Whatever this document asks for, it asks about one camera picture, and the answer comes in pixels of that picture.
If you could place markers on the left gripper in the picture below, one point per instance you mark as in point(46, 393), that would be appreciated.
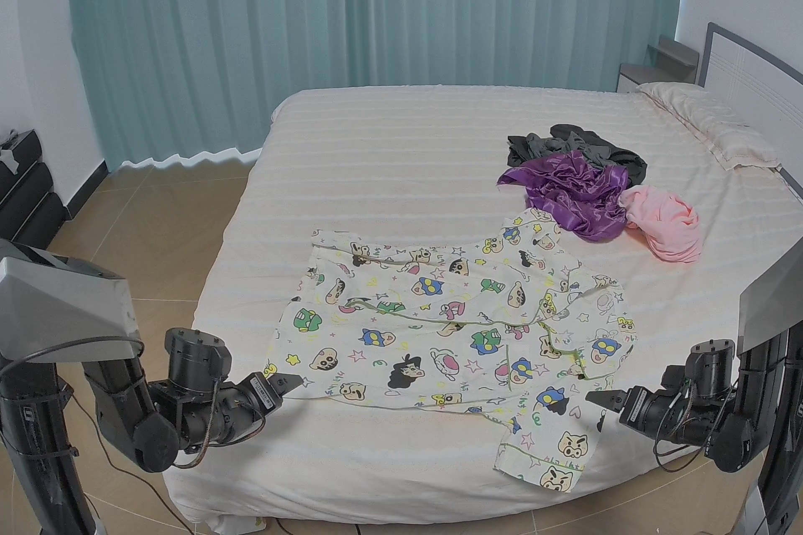
point(248, 398)

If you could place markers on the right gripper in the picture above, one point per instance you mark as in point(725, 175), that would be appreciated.
point(649, 408)

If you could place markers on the white printed pyjama top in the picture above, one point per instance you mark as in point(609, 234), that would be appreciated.
point(439, 332)

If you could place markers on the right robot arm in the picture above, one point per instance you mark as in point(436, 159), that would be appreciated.
point(762, 369)

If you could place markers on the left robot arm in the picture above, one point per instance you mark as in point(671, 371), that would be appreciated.
point(119, 401)

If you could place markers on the bed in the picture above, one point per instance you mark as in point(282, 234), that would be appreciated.
point(401, 156)

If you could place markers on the pink garment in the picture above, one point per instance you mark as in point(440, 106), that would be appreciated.
point(668, 222)

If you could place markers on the purple garment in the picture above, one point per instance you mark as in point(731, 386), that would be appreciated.
point(571, 194)

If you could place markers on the dark grey garment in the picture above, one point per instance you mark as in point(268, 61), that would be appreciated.
point(602, 147)

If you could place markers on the cream pillow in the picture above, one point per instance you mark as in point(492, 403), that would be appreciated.
point(715, 125)

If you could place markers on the black chest of drawers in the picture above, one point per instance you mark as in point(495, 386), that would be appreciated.
point(28, 187)

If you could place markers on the grey white bedside table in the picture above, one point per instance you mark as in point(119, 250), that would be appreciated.
point(652, 72)

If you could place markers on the blue-green curtain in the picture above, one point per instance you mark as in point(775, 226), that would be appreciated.
point(313, 18)

